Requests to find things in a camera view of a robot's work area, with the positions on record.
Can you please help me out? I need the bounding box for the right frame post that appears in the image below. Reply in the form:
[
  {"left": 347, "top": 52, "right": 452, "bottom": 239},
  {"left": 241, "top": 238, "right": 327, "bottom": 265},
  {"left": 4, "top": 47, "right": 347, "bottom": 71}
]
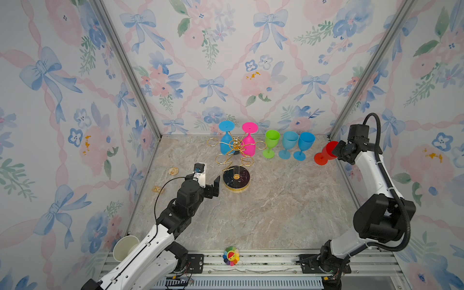
[{"left": 327, "top": 0, "right": 416, "bottom": 141}]

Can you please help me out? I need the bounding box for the blue wine glass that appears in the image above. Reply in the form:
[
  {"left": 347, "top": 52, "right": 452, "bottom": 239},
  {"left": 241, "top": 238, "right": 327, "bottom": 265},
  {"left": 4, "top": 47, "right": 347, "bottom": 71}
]
[
  {"left": 294, "top": 132, "right": 315, "bottom": 161},
  {"left": 219, "top": 120, "right": 235, "bottom": 155}
]

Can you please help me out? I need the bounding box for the rainbow flower toy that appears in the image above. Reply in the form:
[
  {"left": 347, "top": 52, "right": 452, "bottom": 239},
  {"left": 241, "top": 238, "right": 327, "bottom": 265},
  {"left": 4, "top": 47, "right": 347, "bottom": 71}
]
[{"left": 222, "top": 246, "right": 240, "bottom": 267}]

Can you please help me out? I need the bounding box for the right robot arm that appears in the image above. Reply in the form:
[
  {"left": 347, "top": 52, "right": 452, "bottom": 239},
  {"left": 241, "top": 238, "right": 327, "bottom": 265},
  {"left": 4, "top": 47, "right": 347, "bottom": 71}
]
[{"left": 297, "top": 124, "right": 416, "bottom": 276}]

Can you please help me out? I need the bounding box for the aluminium mounting rail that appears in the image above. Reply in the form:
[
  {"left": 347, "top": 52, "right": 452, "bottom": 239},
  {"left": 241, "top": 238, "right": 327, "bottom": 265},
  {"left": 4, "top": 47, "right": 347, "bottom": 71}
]
[{"left": 97, "top": 248, "right": 410, "bottom": 290}]

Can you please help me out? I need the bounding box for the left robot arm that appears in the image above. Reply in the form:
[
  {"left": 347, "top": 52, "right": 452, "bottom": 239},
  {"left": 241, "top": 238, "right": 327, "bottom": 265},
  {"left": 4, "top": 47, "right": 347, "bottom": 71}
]
[{"left": 82, "top": 174, "right": 221, "bottom": 290}]

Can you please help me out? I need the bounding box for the round cracker piece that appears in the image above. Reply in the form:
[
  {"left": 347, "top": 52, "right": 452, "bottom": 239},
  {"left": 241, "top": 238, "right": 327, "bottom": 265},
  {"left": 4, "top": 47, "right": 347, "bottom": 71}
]
[{"left": 168, "top": 167, "right": 179, "bottom": 176}]

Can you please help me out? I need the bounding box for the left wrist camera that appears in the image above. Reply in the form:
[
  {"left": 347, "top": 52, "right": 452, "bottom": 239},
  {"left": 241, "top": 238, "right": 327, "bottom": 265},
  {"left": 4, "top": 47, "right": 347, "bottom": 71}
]
[{"left": 193, "top": 163, "right": 206, "bottom": 189}]

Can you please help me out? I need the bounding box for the square cracker piece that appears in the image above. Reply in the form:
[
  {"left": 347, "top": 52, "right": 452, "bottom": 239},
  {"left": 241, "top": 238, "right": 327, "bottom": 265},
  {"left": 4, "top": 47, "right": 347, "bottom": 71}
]
[{"left": 152, "top": 186, "right": 162, "bottom": 193}]

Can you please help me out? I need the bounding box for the red wine glass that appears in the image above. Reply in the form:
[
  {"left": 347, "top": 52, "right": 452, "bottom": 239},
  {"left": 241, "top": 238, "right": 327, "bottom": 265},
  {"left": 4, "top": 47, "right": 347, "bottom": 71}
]
[{"left": 314, "top": 141, "right": 338, "bottom": 166}]

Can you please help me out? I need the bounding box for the left frame post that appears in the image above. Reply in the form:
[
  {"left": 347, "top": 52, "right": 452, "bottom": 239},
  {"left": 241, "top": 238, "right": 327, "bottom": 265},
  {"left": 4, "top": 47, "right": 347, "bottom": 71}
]
[{"left": 90, "top": 0, "right": 162, "bottom": 141}]

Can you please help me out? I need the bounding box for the green wine glass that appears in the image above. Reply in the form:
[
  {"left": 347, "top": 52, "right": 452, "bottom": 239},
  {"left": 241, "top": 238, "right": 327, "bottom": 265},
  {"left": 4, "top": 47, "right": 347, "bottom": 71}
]
[{"left": 263, "top": 130, "right": 280, "bottom": 159}]

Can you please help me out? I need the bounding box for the teal wine glass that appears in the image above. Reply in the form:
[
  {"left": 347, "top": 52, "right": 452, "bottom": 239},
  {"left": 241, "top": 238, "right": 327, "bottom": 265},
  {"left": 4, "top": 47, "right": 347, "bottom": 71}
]
[{"left": 279, "top": 131, "right": 299, "bottom": 160}]

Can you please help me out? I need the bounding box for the pink wine glass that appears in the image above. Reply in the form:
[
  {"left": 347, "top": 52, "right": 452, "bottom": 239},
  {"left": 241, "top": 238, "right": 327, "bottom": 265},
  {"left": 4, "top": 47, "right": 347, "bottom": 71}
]
[{"left": 242, "top": 122, "right": 259, "bottom": 157}]

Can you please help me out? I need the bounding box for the frame post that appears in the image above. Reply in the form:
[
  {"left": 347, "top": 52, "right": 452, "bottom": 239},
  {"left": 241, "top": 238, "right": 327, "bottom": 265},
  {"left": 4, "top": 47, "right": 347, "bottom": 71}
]
[
  {"left": 90, "top": 0, "right": 162, "bottom": 141},
  {"left": 327, "top": 0, "right": 416, "bottom": 141}
]

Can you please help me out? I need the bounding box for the gold wire glass rack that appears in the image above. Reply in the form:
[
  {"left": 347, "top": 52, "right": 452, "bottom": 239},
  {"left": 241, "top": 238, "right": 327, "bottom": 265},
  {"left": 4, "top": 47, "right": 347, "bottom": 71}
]
[{"left": 207, "top": 137, "right": 264, "bottom": 192}]

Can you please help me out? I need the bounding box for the white paper cup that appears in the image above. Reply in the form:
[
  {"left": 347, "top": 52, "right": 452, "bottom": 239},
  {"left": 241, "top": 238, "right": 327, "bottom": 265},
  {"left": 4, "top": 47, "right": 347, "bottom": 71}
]
[{"left": 113, "top": 235, "right": 140, "bottom": 262}]

